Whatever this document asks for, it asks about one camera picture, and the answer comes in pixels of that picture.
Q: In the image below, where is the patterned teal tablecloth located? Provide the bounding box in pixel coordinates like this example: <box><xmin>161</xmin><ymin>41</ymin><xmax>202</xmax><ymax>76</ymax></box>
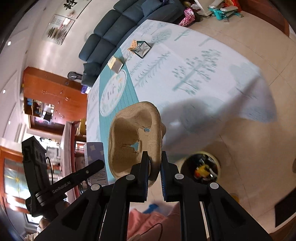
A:
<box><xmin>86</xmin><ymin>19</ymin><xmax>277</xmax><ymax>186</ymax></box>

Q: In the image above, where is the yellow carton box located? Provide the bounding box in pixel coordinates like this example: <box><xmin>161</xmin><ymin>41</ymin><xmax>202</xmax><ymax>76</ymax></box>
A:
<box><xmin>107</xmin><ymin>56</ymin><xmax>123</xmax><ymax>74</ymax></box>

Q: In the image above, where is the teal toy vehicle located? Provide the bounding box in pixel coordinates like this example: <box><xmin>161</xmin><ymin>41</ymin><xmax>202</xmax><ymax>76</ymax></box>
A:
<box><xmin>208</xmin><ymin>6</ymin><xmax>244</xmax><ymax>22</ymax></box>

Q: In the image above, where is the dark teal sofa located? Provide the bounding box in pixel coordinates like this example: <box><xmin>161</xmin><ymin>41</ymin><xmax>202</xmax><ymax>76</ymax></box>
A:
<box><xmin>79</xmin><ymin>0</ymin><xmax>185</xmax><ymax>87</ymax></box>

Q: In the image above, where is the person's left hand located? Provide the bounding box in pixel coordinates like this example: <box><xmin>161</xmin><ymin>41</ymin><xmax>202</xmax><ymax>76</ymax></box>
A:
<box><xmin>37</xmin><ymin>201</ymin><xmax>70</xmax><ymax>234</ymax></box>

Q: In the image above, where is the brown paper pulp tray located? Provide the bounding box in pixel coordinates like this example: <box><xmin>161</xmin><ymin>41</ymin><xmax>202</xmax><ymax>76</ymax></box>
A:
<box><xmin>108</xmin><ymin>101</ymin><xmax>166</xmax><ymax>187</ymax></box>

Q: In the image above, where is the black standing fan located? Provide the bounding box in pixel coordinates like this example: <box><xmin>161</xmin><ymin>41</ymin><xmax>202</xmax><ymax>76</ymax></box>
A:
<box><xmin>67</xmin><ymin>71</ymin><xmax>83</xmax><ymax>81</ymax></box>

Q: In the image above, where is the pink bag on floor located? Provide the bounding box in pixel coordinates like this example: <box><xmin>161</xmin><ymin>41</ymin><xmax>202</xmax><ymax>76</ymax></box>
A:
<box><xmin>179</xmin><ymin>8</ymin><xmax>195</xmax><ymax>27</ymax></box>

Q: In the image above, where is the white purple carton box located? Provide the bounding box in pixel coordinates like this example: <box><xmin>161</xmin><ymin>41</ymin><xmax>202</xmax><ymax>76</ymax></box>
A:
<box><xmin>84</xmin><ymin>142</ymin><xmax>108</xmax><ymax>186</ymax></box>

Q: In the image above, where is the black trash bin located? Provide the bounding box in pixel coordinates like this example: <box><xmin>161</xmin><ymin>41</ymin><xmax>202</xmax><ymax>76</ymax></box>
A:
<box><xmin>180</xmin><ymin>151</ymin><xmax>221</xmax><ymax>185</ymax></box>

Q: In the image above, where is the orange wooden cabinet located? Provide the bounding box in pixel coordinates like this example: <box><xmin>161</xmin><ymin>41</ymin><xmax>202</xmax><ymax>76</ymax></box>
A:
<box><xmin>23</xmin><ymin>67</ymin><xmax>87</xmax><ymax>125</ymax></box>

